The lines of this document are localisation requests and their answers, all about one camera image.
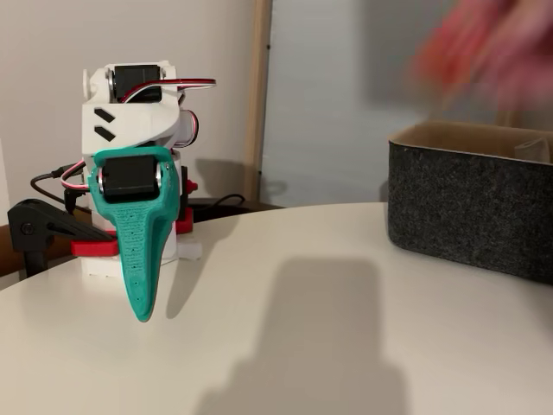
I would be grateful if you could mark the teal gripper black servo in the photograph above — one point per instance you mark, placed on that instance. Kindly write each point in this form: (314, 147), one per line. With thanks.
(128, 178)

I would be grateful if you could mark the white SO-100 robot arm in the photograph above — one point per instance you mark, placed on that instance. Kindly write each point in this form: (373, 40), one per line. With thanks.
(129, 125)

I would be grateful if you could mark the dark grey felt basket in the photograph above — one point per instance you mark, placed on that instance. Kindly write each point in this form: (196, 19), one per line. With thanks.
(453, 207)

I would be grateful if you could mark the person's hand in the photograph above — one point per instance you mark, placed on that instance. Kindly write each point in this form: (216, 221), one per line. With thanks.
(514, 47)

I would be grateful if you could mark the black clamp with red pad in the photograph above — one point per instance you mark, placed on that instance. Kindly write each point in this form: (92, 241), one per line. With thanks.
(183, 222)
(30, 225)

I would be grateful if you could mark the black barrel power plug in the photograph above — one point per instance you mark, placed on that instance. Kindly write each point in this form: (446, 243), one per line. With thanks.
(71, 199)

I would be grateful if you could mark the grey shelf back panel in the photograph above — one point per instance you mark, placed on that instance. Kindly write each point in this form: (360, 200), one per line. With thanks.
(337, 86)

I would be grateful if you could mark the light wooden shelf post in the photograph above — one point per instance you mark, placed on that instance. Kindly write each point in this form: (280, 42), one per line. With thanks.
(510, 119)
(258, 108)

